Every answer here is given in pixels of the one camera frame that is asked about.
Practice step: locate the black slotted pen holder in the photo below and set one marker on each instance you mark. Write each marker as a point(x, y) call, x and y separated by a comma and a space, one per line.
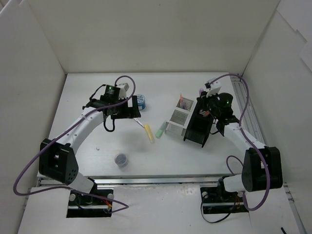
point(199, 127)

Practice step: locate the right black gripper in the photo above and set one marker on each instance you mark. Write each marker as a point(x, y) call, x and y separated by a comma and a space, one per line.
point(203, 113)

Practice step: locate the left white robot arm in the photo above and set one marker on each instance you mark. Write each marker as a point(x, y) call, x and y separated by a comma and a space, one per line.
point(58, 158)

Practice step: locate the black handled scissors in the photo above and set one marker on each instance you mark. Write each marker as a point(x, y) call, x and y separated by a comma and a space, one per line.
point(139, 122)

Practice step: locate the aluminium rail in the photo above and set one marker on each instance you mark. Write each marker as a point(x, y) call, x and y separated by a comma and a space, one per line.
point(250, 123)
point(149, 179)

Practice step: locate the aluminium right rail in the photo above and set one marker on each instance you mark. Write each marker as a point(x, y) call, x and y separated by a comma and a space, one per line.
point(250, 123)

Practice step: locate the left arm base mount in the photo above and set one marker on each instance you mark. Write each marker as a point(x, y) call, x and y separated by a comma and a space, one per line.
point(85, 206)

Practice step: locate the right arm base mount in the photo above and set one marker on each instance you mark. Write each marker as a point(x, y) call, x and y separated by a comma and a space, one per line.
point(217, 201)

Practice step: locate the aluminium front rail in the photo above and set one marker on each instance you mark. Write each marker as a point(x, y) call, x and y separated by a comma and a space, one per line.
point(149, 179)

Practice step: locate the blue lidded jar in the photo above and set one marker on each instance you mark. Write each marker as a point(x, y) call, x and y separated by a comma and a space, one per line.
point(141, 101)

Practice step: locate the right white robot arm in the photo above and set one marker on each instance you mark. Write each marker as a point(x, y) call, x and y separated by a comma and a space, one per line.
point(262, 164)

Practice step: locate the white slotted pen holder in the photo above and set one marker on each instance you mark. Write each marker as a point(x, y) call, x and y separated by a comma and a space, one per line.
point(179, 119)

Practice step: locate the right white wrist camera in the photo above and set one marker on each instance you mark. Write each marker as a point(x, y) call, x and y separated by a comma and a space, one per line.
point(212, 87)

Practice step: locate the green highlighter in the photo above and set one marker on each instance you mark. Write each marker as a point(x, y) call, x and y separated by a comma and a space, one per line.
point(161, 130)

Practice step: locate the small clear glitter jar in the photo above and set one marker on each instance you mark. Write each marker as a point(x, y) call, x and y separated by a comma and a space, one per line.
point(121, 160)

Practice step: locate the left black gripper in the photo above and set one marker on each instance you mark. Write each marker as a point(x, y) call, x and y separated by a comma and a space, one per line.
point(133, 107)

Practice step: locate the yellow highlighter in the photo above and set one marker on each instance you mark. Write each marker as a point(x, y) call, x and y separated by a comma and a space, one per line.
point(149, 133)

